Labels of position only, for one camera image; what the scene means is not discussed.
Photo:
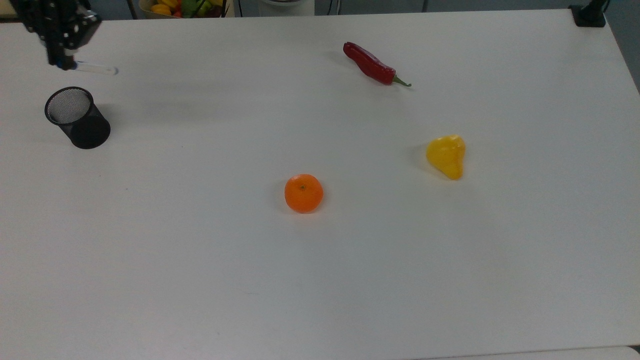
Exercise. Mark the black clamp mount base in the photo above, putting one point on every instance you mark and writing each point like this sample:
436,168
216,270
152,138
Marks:
590,14

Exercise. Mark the black mesh pen cup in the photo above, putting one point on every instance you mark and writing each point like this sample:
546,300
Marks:
80,120

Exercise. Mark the orange mandarin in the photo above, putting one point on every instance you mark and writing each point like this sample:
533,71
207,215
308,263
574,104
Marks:
303,193

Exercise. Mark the box of toy fruit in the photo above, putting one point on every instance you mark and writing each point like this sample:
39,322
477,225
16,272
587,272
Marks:
182,7

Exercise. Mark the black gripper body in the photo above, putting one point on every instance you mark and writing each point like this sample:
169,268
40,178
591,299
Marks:
52,20

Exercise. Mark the red chili pepper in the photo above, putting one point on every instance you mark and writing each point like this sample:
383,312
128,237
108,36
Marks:
370,64

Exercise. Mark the marker pen with blue cap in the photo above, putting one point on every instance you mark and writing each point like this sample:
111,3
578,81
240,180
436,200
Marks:
92,68

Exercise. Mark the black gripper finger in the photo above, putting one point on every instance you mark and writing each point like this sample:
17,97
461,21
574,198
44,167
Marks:
52,55
69,59

